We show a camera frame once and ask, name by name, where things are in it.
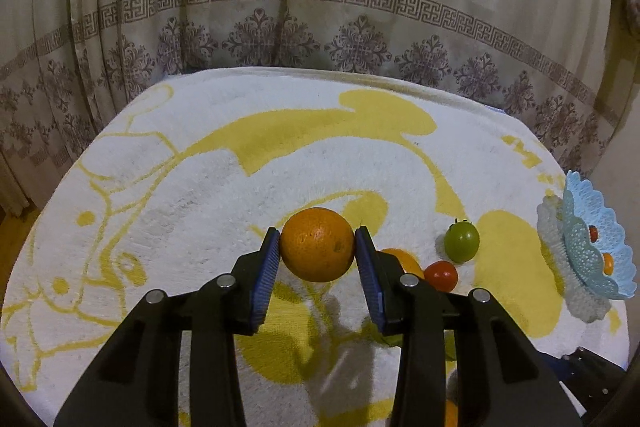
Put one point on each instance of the smooth yellow-orange fruit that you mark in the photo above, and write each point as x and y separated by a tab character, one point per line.
407	261

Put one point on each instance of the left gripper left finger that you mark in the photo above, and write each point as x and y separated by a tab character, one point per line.
134	379

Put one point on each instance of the large smooth orange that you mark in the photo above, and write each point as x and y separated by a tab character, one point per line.
608	264

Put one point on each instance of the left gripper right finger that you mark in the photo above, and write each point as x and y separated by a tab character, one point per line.
502	379

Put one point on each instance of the green tomato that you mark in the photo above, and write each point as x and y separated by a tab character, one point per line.
461	242
450	345

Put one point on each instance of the beige patterned curtain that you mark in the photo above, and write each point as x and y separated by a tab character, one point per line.
569	69

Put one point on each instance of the small textured orange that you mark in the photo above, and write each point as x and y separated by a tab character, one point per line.
317	245

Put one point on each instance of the small red tomato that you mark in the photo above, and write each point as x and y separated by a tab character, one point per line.
593	233

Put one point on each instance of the blue lattice plastic basket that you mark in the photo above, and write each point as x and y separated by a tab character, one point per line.
582	206

